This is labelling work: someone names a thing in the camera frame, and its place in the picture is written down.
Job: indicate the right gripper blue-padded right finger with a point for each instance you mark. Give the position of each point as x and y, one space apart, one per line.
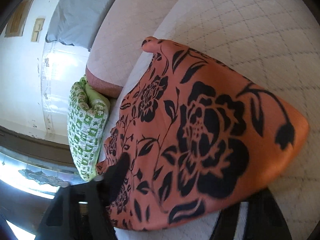
264 219

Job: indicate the green white patterned pillow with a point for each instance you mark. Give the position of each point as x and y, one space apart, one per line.
88 113

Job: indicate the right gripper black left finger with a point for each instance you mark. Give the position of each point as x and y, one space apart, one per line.
78 211

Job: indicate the gold wall switch plate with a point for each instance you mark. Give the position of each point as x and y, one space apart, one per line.
38 26

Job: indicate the pink cylindrical bolster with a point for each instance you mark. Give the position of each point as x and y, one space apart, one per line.
117 45

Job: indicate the framed wall panel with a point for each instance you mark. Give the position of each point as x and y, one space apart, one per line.
16 23

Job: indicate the grey blue pillow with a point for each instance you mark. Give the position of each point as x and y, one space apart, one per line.
77 22

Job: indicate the orange floral black-print blouse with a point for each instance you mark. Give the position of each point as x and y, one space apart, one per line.
200 137

